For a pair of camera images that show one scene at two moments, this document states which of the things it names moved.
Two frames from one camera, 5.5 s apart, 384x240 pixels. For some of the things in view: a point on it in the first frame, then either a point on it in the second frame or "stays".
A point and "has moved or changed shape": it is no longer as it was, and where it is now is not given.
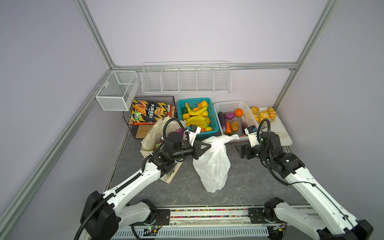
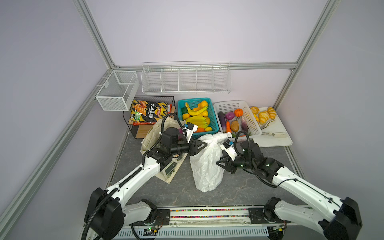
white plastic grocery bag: x=213 y=165 has moved or changed shape
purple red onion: x=229 y=115 stays
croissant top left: x=254 y=110 stays
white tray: x=276 y=126 stays
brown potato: x=234 y=126 stays
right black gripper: x=248 y=148 to x=229 y=165
